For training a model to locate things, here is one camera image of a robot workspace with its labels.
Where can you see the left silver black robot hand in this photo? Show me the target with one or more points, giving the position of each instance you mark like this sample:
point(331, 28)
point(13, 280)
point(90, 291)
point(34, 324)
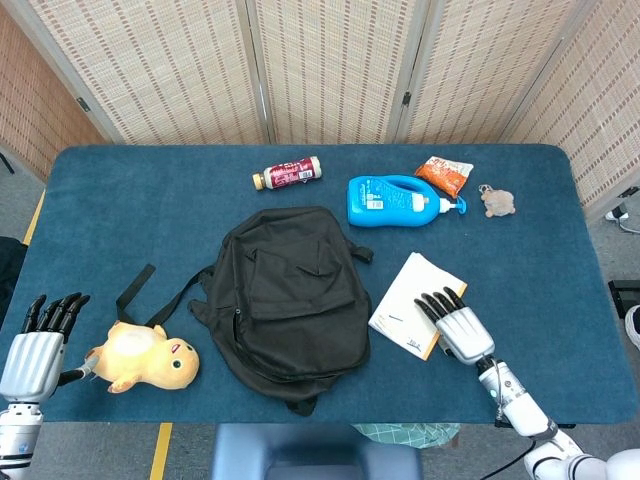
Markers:
point(32, 360)

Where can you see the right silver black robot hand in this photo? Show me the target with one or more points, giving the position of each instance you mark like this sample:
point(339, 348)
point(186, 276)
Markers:
point(462, 335)

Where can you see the white notebook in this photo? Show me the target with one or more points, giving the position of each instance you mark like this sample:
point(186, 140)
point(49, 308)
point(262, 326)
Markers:
point(405, 300)

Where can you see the black fabric backpack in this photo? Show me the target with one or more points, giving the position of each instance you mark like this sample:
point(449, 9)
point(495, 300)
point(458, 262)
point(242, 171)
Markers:
point(300, 300)

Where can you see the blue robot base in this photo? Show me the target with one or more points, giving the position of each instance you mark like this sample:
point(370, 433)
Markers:
point(315, 450)

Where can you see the black bag on floor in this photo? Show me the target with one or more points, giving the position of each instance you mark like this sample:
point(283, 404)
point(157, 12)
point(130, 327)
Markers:
point(10, 270)

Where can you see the yellow plush animal toy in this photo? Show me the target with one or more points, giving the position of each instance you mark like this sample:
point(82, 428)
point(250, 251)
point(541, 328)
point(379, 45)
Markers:
point(145, 355)

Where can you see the green checked cloth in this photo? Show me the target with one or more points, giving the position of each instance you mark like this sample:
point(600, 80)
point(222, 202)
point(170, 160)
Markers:
point(405, 434)

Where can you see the blue pump lotion bottle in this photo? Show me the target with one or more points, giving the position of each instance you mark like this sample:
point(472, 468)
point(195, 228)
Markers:
point(385, 207)

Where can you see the orange snack packet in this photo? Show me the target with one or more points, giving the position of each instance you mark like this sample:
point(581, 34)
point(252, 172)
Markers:
point(442, 175)

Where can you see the black box on floor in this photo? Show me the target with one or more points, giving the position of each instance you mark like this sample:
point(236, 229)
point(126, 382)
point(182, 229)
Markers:
point(625, 297)

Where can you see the black and white shoe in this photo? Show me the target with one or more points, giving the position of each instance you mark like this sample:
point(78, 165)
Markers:
point(634, 327)

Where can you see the blue felt table cover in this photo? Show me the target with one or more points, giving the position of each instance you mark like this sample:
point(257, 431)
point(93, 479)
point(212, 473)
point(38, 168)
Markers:
point(150, 210)

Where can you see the drink bottle with red label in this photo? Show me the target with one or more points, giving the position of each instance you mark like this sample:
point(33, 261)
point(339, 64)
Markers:
point(290, 172)

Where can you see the woven folding screen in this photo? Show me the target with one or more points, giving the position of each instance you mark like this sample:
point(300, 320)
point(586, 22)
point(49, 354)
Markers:
point(165, 70)

